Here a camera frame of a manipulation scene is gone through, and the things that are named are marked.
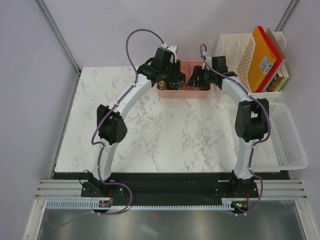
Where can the white slotted cable duct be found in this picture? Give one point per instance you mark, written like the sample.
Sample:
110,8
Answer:
94,204

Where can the green book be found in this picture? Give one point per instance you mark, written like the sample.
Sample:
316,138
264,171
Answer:
276,83

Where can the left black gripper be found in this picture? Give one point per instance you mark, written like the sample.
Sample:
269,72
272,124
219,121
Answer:
177,76

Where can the pink compartment organizer box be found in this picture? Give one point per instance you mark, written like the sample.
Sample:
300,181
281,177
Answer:
186,92

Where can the beige floral rolled tie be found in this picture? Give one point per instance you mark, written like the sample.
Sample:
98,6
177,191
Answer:
161,85

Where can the dark floral patterned tie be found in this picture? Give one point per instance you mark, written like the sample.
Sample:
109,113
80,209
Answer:
176,85

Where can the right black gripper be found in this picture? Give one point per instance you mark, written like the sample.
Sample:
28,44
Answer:
197,71

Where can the red folder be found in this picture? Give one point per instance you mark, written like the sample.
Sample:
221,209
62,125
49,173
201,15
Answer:
279,62

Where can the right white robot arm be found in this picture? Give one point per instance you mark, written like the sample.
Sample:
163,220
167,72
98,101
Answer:
252,124

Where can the white file organizer rack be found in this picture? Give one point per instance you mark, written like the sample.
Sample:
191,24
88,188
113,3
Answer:
238,49

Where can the orange folder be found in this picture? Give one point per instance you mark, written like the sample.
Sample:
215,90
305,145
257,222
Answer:
262,60

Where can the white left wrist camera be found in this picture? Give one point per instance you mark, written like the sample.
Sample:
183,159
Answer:
172,48

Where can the white perforated plastic basket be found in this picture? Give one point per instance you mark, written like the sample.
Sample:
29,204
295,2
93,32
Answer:
283,151

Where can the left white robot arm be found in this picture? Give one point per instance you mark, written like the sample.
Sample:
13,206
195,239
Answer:
111,128

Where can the brown cardboard folder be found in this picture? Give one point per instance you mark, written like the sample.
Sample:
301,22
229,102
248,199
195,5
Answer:
277,42

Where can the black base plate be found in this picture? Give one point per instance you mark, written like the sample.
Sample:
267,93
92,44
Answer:
171,188

